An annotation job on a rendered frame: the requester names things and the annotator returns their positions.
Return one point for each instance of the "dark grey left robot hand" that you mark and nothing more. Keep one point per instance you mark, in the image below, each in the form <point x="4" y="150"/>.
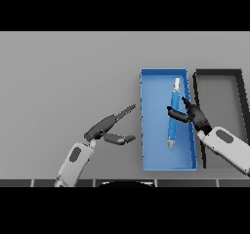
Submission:
<point x="103" y="127"/>

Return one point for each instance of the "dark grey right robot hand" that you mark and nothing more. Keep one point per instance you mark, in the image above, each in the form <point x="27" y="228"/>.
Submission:
<point x="196" y="115"/>

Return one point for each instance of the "blue pipe with pale ends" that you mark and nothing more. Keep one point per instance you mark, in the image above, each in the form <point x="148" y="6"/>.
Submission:
<point x="174" y="117"/>

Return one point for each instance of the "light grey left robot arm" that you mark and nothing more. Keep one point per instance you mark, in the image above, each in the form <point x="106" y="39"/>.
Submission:
<point x="74" y="162"/>

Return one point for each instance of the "dark grey bin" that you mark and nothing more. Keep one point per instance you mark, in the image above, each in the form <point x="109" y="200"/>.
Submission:
<point x="221" y="114"/>

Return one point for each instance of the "blue bin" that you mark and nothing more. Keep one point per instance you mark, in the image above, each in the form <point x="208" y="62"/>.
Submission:
<point x="156" y="124"/>

